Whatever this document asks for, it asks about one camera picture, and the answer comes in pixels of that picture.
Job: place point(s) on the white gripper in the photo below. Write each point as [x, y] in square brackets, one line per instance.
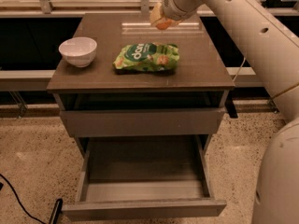
[172, 4]

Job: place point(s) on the orange fruit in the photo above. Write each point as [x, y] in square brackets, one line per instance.
[163, 25]

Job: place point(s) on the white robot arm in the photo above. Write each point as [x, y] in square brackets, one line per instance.
[272, 51]

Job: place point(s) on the grey drawer cabinet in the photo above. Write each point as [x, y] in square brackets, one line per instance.
[200, 81]

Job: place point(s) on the closed grey top drawer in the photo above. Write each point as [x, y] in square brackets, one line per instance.
[142, 122]

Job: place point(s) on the open middle drawer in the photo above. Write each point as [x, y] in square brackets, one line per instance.
[144, 177]

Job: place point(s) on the green snack bag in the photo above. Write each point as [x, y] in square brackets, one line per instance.
[147, 57]

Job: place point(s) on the white ceramic bowl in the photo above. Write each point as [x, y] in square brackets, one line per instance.
[79, 51]

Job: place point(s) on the metal railing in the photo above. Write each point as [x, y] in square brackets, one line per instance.
[93, 3]

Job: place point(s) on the black object on floor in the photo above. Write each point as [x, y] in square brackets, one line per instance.
[56, 211]

